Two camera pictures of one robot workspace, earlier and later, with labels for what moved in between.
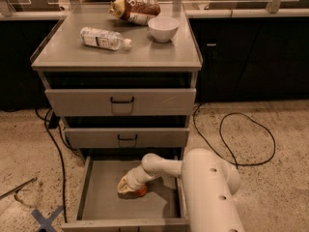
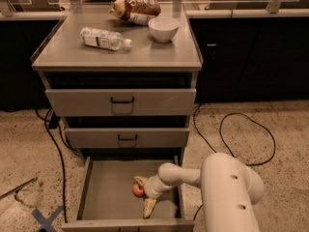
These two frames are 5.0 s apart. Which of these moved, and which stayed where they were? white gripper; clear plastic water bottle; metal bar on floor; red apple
Moved: white gripper
Stayed: metal bar on floor; clear plastic water bottle; red apple
